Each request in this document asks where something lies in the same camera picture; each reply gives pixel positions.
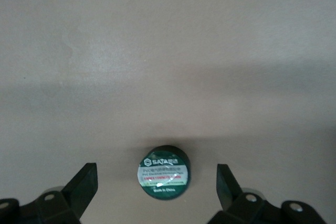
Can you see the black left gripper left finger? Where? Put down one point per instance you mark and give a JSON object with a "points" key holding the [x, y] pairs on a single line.
{"points": [[76, 195]]}

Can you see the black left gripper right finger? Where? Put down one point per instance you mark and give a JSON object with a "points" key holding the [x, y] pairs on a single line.
{"points": [[236, 203]]}

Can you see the dark green tape roll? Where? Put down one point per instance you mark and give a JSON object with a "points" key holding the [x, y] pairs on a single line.
{"points": [[164, 174]]}

